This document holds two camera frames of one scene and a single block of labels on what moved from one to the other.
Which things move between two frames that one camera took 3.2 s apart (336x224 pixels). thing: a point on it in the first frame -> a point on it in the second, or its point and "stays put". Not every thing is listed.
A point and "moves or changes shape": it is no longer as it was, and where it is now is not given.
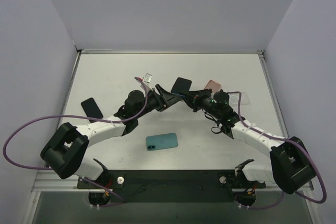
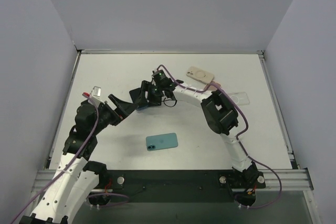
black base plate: x=171 y=185 stays put
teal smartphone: x=160 y=141 stays put
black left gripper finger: x=167 y=95 -> x=120 y=104
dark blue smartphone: x=181 y=84 moves or changes shape
